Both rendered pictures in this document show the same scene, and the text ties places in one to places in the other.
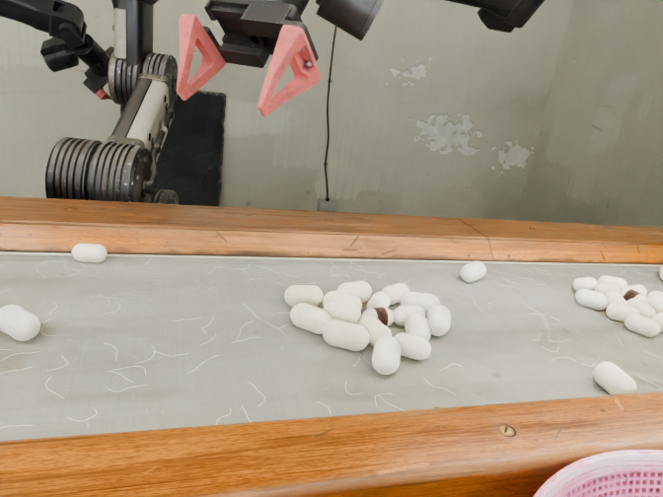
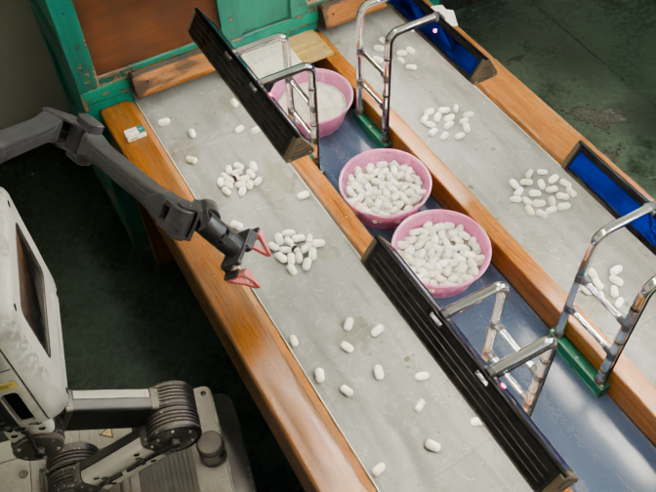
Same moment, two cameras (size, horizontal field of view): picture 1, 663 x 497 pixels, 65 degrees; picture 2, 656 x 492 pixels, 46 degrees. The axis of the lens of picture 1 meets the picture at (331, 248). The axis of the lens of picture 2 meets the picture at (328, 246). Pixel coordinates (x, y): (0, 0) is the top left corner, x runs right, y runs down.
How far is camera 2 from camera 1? 197 cm
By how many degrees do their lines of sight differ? 80
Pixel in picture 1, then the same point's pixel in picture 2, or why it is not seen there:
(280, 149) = not seen: outside the picture
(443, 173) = not seen: outside the picture
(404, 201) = not seen: outside the picture
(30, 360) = (356, 316)
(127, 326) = (330, 307)
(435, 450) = (358, 227)
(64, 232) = (285, 353)
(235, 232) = (252, 303)
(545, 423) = (339, 210)
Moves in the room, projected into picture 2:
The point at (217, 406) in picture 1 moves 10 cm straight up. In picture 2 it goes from (353, 273) to (353, 250)
